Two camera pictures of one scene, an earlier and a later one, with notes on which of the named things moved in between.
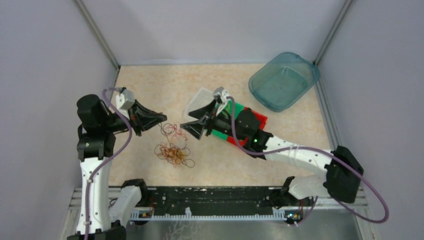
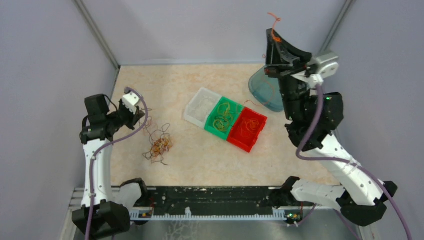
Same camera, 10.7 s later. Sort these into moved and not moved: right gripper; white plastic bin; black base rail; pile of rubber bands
Moved: right gripper; pile of rubber bands
Not moved: black base rail; white plastic bin
